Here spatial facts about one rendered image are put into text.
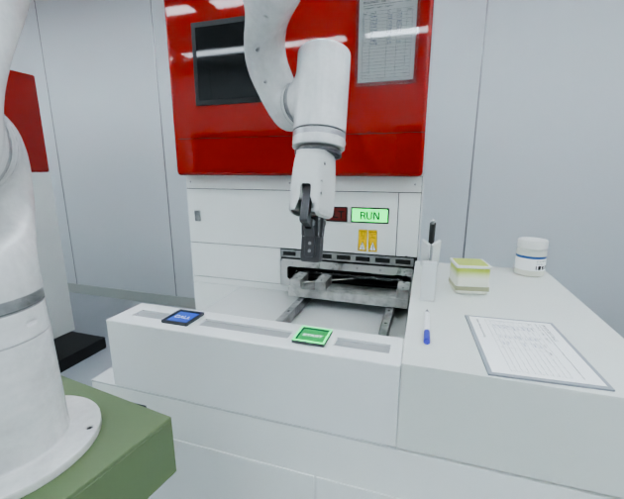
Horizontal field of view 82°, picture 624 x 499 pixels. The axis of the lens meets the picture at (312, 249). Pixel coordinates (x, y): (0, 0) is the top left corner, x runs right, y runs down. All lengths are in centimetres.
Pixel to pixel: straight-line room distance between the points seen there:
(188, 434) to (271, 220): 71
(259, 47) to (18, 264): 43
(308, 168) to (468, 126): 214
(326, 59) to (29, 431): 60
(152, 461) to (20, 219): 35
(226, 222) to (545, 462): 108
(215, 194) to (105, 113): 255
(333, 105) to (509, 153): 214
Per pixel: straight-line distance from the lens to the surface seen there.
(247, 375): 66
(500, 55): 271
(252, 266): 130
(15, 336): 51
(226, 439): 76
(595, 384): 62
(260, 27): 61
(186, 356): 71
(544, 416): 61
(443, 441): 63
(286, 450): 71
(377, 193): 113
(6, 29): 50
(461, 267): 86
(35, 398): 54
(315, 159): 54
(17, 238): 53
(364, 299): 107
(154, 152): 343
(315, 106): 57
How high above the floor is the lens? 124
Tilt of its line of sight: 13 degrees down
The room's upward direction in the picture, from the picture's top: straight up
